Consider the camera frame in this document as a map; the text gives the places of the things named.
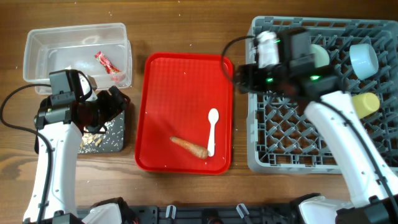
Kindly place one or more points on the white plastic spoon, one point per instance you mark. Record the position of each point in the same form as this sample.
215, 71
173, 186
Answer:
213, 117

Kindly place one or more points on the yellow plastic cup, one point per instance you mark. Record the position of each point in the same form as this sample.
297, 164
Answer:
365, 104

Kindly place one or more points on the spilled rice and food scraps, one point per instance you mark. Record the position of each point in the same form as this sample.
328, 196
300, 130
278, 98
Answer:
111, 141

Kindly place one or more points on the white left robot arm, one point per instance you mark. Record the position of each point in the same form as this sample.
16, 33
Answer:
54, 186

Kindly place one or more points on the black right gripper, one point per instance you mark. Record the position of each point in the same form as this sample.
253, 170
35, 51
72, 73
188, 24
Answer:
244, 78

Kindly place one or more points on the mint green bowl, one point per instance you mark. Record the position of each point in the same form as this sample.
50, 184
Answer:
321, 56

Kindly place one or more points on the orange carrot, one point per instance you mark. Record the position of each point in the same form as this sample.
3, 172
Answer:
196, 150

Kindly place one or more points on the black plastic bin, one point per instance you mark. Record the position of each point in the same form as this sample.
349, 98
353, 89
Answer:
68, 140

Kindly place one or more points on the red snack wrapper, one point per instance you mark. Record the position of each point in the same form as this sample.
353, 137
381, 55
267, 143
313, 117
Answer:
106, 63

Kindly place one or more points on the red serving tray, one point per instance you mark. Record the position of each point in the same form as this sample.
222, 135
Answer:
178, 92

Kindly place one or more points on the clear plastic bin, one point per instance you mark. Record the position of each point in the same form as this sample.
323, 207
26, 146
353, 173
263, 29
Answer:
74, 47

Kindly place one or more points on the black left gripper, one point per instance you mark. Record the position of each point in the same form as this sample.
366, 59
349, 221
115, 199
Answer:
104, 109

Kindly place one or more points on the grey dishwasher rack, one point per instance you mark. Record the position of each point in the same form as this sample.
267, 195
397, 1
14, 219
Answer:
281, 140

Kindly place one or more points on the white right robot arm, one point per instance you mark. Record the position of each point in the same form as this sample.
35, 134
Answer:
371, 183

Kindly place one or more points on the small blue bowl with food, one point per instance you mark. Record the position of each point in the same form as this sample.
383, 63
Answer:
363, 60

